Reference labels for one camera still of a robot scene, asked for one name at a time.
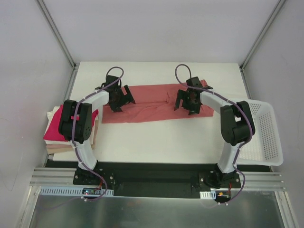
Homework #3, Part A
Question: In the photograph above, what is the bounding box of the right aluminium frame post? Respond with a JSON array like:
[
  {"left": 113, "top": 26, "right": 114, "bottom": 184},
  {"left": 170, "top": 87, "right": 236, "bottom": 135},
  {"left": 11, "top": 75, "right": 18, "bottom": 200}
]
[{"left": 239, "top": 0, "right": 287, "bottom": 71}]

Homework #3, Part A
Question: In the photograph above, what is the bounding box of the left aluminium frame post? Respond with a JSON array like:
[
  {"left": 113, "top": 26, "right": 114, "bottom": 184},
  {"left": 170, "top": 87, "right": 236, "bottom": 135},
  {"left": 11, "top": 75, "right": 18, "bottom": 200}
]
[{"left": 35, "top": 0, "right": 79, "bottom": 69}]

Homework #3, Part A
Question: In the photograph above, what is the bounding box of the cream folded shirt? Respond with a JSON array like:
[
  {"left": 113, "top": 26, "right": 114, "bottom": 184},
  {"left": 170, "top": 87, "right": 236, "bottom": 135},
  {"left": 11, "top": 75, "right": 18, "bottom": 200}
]
[{"left": 47, "top": 106, "right": 60, "bottom": 123}]

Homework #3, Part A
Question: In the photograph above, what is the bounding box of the beige folded shirt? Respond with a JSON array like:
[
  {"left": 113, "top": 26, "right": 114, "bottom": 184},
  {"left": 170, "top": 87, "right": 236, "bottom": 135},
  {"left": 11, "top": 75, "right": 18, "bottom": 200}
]
[{"left": 45, "top": 116, "right": 99, "bottom": 155}]

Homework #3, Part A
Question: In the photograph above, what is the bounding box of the aluminium rail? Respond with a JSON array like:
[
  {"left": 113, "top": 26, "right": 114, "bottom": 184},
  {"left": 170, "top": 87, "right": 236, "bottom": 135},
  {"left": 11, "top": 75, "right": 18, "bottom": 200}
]
[{"left": 29, "top": 167, "right": 287, "bottom": 191}]

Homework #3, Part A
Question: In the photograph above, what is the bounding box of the white plastic basket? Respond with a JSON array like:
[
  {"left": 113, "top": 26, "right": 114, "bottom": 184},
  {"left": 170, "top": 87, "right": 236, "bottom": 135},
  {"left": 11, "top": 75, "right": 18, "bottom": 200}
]
[{"left": 237, "top": 99, "right": 284, "bottom": 166}]

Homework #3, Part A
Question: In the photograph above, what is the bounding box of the magenta folded t shirt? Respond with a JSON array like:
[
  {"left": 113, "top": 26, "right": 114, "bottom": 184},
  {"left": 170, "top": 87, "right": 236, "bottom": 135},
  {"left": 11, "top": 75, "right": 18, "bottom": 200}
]
[{"left": 43, "top": 105, "right": 98, "bottom": 146}]

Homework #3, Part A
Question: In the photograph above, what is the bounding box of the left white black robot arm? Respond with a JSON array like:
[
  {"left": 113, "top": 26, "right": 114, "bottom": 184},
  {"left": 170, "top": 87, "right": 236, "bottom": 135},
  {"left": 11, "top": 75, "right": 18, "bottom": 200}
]
[{"left": 58, "top": 75, "right": 128, "bottom": 185}]

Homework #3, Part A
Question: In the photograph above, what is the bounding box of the right perforated cable duct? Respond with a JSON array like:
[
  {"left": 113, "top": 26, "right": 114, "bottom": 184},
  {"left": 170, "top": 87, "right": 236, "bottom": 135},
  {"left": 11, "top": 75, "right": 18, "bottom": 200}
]
[{"left": 199, "top": 190, "right": 216, "bottom": 200}]

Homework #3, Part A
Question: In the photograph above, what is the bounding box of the salmon pink t shirt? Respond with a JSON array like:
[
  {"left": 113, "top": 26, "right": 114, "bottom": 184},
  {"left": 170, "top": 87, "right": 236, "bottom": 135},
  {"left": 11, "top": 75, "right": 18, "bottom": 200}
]
[{"left": 102, "top": 84, "right": 214, "bottom": 124}]

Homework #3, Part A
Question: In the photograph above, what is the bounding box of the left perforated cable duct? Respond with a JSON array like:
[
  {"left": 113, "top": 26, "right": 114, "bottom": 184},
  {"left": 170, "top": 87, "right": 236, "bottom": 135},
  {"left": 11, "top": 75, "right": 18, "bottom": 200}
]
[{"left": 40, "top": 187, "right": 114, "bottom": 197}]

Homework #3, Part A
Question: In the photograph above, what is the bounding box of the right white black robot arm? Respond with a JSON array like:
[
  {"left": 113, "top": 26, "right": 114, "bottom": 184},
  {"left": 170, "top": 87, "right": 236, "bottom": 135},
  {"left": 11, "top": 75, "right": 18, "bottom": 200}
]
[{"left": 123, "top": 77, "right": 255, "bottom": 188}]

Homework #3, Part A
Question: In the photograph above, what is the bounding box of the perforated cable duct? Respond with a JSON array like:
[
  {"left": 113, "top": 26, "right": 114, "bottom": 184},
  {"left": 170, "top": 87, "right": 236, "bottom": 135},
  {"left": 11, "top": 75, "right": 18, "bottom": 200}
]
[
  {"left": 40, "top": 187, "right": 114, "bottom": 197},
  {"left": 199, "top": 190, "right": 216, "bottom": 200}
]

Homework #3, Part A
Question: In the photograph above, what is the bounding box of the aluminium frame post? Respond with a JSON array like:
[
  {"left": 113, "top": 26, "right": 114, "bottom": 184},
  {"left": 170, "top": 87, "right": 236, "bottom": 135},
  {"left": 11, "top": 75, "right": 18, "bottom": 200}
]
[
  {"left": 239, "top": 0, "right": 287, "bottom": 71},
  {"left": 35, "top": 0, "right": 79, "bottom": 69}
]

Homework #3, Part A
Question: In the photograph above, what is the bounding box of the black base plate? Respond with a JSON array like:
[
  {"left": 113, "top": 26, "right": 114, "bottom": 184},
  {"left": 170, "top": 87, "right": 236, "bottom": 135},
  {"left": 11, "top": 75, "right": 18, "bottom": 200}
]
[{"left": 73, "top": 162, "right": 241, "bottom": 199}]

